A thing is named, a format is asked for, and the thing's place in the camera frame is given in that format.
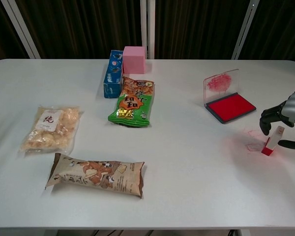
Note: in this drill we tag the dark brown curtain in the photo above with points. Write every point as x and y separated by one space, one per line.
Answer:
76 24

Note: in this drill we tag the brown paper snack bag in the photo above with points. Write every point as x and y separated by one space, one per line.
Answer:
96 177

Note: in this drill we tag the pink box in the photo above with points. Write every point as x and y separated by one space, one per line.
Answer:
134 61

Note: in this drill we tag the blue printed carton box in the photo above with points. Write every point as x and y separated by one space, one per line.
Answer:
112 81

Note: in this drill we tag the red white stamp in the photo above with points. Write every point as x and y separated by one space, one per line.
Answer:
273 140

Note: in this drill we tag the green orange snack bag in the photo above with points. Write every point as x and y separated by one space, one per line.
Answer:
132 105

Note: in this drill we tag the white upright frame post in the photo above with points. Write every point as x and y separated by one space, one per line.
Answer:
147 24

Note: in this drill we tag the white slanted frame post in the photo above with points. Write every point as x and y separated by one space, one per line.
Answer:
244 29
22 29

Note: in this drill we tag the red ink pad clear lid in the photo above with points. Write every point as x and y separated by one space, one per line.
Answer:
231 108

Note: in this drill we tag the clear bag puffed snacks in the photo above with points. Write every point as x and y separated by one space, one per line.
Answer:
49 130

